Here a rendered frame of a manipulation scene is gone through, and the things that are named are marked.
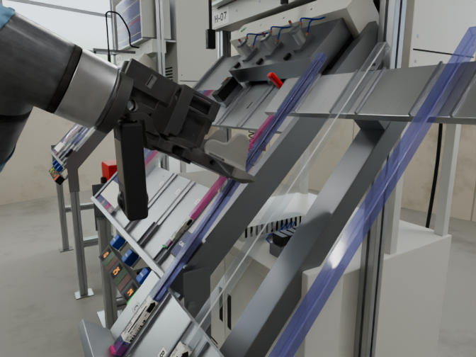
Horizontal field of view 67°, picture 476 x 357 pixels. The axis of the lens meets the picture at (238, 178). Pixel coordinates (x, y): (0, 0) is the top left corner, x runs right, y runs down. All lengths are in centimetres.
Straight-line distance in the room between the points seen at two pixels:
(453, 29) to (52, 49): 102
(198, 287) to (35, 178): 397
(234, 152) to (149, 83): 13
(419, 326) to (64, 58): 125
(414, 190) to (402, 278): 281
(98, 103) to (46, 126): 412
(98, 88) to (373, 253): 76
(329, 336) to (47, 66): 44
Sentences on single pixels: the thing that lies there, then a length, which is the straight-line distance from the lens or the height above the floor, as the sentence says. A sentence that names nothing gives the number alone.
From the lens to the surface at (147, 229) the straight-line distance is 86.
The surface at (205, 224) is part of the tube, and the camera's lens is 49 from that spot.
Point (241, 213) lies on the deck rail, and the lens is 69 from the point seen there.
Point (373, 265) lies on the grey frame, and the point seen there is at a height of 64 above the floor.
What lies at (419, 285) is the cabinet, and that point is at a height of 49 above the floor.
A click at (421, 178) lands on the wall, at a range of 391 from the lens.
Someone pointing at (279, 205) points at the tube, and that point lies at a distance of 40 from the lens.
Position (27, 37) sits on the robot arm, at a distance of 39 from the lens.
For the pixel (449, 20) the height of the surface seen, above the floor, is 125.
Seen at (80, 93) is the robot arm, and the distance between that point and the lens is 39.
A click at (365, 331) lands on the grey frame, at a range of 106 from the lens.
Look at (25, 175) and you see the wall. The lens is 449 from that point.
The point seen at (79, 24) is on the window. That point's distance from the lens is 471.
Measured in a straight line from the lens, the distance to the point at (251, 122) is 89.
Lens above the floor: 104
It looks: 12 degrees down
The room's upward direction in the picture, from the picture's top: straight up
